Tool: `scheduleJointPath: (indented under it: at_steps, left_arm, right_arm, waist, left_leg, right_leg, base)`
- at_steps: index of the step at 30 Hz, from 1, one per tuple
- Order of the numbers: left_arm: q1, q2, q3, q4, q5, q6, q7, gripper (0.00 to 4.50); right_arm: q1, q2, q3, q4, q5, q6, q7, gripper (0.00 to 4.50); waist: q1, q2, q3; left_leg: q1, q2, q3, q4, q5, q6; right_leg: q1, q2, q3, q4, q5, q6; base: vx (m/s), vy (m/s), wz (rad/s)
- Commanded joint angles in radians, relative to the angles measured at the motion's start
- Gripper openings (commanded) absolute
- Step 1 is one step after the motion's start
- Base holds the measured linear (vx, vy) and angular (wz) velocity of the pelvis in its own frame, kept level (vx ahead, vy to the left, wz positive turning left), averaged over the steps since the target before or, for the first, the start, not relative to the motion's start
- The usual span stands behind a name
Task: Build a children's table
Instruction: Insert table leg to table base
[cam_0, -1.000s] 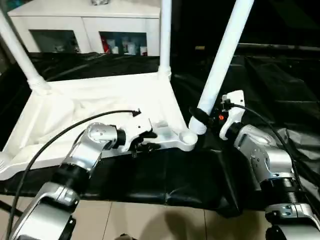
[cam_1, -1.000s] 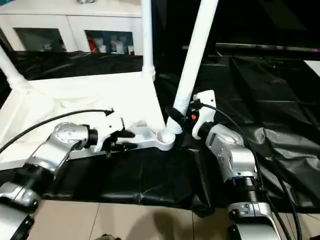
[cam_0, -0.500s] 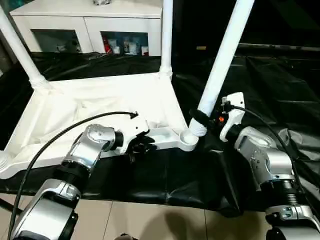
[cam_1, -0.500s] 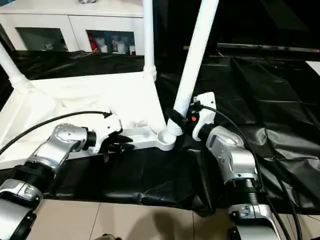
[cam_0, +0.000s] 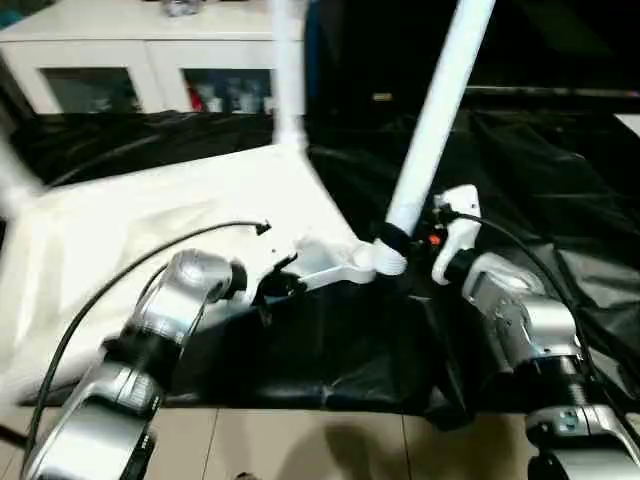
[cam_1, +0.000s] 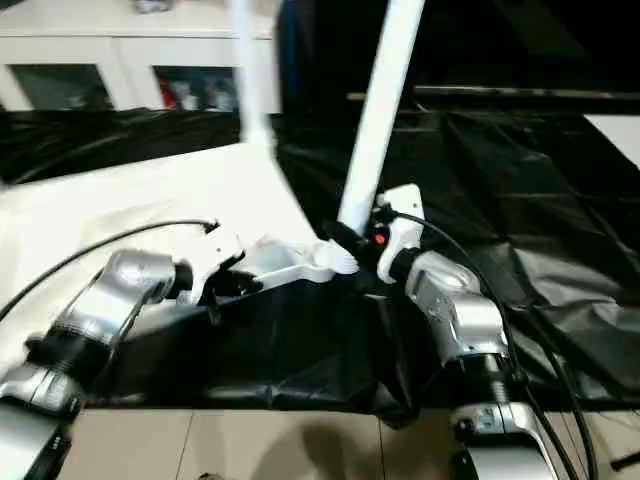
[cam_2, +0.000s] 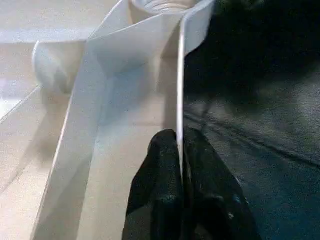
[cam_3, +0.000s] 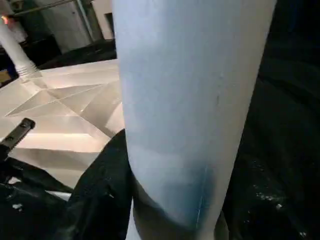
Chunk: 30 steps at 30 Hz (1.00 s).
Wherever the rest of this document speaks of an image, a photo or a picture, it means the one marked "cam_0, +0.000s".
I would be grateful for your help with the white plastic table leg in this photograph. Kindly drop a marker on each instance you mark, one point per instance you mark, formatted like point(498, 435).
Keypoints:
point(435, 115)
point(12, 170)
point(289, 75)

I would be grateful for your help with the white plastic table top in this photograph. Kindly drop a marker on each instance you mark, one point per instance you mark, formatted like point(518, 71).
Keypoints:
point(125, 225)

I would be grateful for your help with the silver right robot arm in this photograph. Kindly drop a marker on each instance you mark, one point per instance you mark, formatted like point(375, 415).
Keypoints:
point(525, 310)

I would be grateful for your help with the black mat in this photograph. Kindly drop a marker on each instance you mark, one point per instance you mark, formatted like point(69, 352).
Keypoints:
point(350, 350)

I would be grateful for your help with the black box with gold label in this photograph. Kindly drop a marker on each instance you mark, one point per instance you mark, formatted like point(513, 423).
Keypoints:
point(360, 50)

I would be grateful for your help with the dark long bar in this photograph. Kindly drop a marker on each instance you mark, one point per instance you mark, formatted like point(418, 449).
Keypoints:
point(550, 91)

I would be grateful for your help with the white flat board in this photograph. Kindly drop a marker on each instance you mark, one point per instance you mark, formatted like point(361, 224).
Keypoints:
point(629, 124)

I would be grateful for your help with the white cabinet with glass doors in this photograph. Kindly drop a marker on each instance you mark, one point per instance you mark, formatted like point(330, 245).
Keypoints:
point(140, 45)

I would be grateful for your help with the dark crumpled bundle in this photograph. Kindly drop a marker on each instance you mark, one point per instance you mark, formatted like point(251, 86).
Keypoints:
point(182, 7)

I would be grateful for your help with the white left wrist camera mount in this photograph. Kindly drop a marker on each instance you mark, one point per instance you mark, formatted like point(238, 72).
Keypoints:
point(270, 250)

